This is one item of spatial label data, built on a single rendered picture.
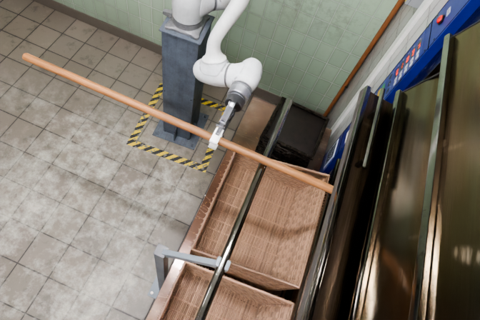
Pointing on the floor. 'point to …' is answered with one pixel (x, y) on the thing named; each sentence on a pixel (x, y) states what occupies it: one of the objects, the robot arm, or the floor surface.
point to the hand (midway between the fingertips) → (216, 138)
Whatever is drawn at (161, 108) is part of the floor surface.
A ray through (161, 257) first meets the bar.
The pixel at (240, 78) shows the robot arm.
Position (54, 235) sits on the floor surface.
